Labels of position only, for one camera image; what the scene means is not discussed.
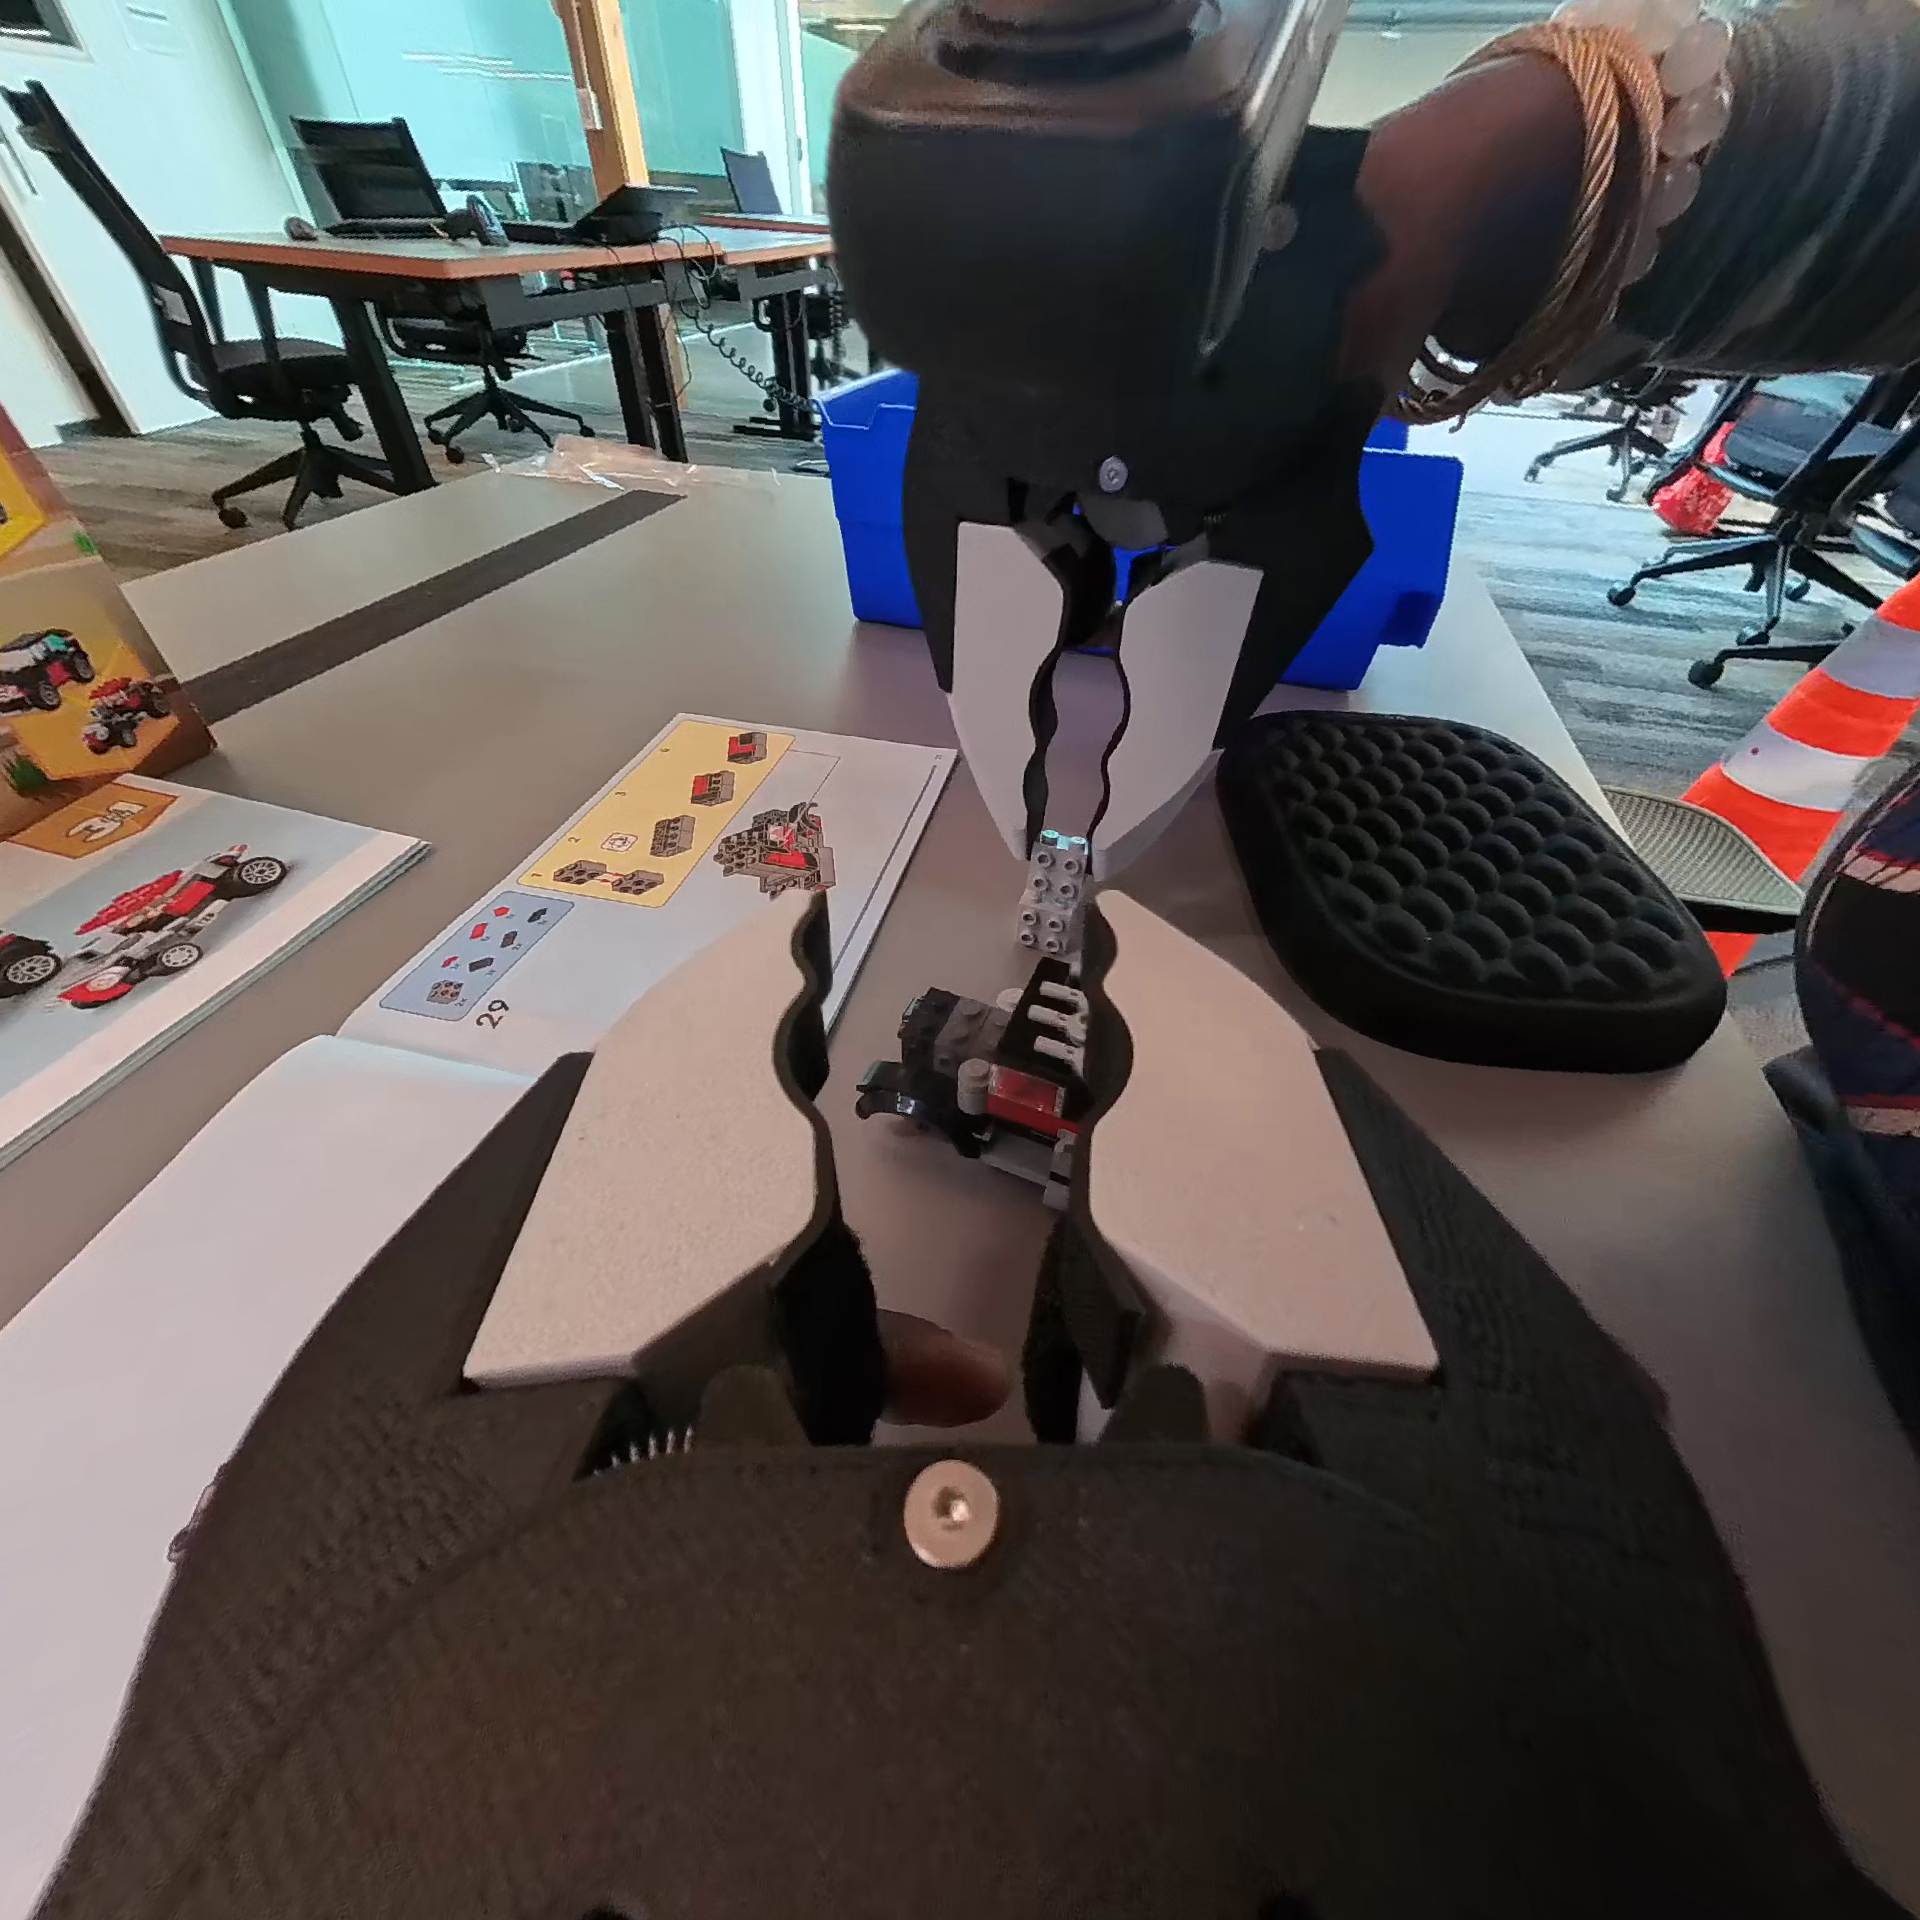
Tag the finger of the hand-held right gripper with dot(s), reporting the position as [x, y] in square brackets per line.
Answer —
[1185, 706]
[993, 645]

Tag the red bag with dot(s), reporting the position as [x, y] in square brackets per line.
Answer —
[1694, 488]

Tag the orange traffic cone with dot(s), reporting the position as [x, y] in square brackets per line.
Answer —
[1844, 720]

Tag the grey desk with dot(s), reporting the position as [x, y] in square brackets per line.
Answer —
[599, 630]

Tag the blue plastic bin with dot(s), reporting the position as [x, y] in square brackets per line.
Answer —
[868, 510]

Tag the black laptop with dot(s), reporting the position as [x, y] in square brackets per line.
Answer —
[638, 214]

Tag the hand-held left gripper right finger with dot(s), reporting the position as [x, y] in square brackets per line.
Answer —
[1243, 1186]

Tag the clear plastic bag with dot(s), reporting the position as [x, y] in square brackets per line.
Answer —
[599, 462]

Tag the person's dark printed shirt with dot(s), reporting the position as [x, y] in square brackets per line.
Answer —
[1874, 1050]

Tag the black textured wrist pad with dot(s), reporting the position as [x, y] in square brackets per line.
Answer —
[1471, 902]

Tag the toy set cardboard box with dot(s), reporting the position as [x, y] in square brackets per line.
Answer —
[90, 751]

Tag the person's left hand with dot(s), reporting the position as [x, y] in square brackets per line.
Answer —
[937, 1367]

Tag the wooden pillar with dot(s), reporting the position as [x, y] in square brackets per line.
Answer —
[616, 91]

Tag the toy brick truck model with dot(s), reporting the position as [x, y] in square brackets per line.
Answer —
[960, 1050]

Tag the open instruction booklet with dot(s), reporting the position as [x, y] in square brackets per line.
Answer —
[195, 1202]

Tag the row of black office chairs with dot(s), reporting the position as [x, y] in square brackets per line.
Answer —
[1800, 452]

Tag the closed instruction booklet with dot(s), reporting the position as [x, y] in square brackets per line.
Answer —
[299, 886]

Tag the grey mesh chair seat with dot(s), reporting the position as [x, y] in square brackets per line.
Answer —
[1694, 855]

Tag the black office chair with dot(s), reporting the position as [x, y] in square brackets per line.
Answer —
[255, 370]
[376, 173]

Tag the person's right forearm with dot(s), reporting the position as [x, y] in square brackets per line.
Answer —
[1800, 181]

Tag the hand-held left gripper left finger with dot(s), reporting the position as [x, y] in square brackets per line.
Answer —
[660, 1172]

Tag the wooden top office desk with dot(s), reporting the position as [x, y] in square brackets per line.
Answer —
[451, 254]

